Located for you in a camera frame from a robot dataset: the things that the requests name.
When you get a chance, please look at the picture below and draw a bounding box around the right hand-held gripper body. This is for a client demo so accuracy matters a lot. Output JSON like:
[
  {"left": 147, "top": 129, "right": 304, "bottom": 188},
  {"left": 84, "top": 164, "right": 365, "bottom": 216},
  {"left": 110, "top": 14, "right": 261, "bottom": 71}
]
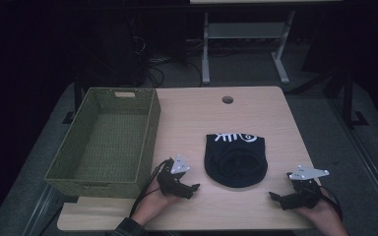
[{"left": 285, "top": 164, "right": 331, "bottom": 211}]

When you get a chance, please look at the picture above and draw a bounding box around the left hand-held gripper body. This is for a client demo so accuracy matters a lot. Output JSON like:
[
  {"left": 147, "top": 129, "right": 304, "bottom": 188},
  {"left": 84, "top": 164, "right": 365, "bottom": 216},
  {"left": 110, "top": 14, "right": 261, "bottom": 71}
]
[{"left": 156, "top": 153, "right": 192, "bottom": 199}]

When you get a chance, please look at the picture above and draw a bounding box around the black beanie with white print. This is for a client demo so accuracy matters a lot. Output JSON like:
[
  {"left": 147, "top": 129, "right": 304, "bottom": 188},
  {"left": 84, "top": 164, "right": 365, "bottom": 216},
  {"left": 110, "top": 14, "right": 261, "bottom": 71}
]
[{"left": 203, "top": 132, "right": 269, "bottom": 189}]

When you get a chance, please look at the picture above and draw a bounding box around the green woven basket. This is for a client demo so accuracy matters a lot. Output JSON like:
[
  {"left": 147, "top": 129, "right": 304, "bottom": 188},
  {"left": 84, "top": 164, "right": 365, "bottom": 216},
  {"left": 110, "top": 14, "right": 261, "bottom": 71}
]
[{"left": 43, "top": 87, "right": 162, "bottom": 200}]

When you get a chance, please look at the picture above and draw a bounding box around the person's left hand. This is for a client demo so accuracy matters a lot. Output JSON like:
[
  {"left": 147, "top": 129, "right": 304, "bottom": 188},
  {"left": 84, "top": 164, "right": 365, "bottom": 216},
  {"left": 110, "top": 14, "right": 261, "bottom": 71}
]
[{"left": 131, "top": 179, "right": 182, "bottom": 227}]

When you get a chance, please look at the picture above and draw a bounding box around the black metal stand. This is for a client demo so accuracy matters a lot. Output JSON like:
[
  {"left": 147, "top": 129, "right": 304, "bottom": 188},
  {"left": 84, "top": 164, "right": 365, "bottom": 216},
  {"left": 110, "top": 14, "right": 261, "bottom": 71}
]
[{"left": 323, "top": 70, "right": 370, "bottom": 130}]

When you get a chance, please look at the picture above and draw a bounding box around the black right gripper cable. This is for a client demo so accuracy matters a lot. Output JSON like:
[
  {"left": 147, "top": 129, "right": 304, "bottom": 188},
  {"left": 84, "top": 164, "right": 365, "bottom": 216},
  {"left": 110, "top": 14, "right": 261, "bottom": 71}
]
[{"left": 318, "top": 184, "right": 345, "bottom": 221}]

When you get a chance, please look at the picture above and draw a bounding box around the tangle of black floor cables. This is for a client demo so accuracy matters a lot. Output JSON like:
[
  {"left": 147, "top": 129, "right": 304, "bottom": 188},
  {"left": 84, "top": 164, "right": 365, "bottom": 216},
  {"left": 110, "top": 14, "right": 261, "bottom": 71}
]
[{"left": 129, "top": 33, "right": 205, "bottom": 89}]

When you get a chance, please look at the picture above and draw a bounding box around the white metal table frame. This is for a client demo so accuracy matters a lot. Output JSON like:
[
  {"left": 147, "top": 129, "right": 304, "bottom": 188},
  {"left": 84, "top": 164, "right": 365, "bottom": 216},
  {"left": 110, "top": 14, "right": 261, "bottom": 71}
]
[{"left": 201, "top": 9, "right": 297, "bottom": 86}]

